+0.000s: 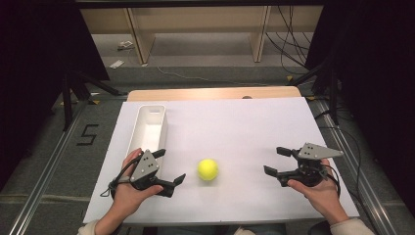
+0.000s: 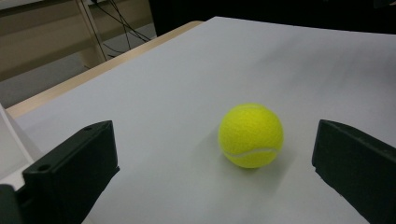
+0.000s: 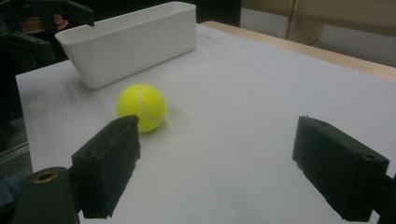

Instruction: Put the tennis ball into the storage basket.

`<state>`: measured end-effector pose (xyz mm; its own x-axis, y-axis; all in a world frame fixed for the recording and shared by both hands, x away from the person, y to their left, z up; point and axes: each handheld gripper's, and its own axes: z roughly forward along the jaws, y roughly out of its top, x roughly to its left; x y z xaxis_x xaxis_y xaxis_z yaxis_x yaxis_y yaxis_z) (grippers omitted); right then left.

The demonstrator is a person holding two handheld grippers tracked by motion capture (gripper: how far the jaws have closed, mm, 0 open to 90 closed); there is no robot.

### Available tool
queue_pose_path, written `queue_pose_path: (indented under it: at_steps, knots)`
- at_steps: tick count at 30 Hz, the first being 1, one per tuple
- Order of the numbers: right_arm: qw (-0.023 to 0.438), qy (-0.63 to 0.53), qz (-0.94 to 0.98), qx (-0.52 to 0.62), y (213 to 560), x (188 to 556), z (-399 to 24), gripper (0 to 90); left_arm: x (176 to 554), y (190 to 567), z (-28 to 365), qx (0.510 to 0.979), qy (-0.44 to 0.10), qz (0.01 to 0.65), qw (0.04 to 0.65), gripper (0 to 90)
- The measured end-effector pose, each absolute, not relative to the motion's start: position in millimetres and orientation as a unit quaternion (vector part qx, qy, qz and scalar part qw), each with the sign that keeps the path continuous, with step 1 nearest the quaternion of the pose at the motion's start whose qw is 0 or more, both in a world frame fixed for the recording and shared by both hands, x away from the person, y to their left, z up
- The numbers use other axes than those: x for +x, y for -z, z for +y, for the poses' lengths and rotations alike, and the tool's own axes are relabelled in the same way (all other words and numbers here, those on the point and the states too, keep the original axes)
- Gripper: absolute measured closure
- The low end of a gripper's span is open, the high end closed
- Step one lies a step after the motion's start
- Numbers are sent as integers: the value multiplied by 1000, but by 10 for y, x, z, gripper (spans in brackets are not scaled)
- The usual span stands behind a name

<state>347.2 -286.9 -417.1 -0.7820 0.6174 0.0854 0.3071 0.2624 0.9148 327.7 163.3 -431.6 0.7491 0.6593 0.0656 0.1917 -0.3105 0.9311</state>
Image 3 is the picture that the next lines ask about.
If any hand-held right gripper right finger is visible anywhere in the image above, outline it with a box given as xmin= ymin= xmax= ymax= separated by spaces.
xmin=291 ymin=115 xmax=390 ymax=223

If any light wooden shelf unit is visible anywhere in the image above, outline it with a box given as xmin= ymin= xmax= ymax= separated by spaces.
xmin=242 ymin=0 xmax=396 ymax=46

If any white plastic bin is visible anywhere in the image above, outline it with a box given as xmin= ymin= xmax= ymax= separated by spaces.
xmin=54 ymin=1 xmax=198 ymax=91

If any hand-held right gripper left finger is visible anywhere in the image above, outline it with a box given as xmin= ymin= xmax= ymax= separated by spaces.
xmin=70 ymin=114 xmax=142 ymax=220

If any wooden table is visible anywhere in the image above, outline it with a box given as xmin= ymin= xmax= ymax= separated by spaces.
xmin=200 ymin=20 xmax=396 ymax=83

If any metal floor rail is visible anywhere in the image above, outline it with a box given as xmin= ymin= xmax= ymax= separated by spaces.
xmin=0 ymin=143 xmax=32 ymax=166

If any black curtain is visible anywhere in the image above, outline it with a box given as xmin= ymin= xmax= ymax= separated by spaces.
xmin=0 ymin=0 xmax=243 ymax=125

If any white work board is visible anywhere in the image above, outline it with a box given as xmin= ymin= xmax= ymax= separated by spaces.
xmin=15 ymin=22 xmax=396 ymax=224

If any yellow tennis ball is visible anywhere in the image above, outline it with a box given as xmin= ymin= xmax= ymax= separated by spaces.
xmin=116 ymin=83 xmax=168 ymax=134

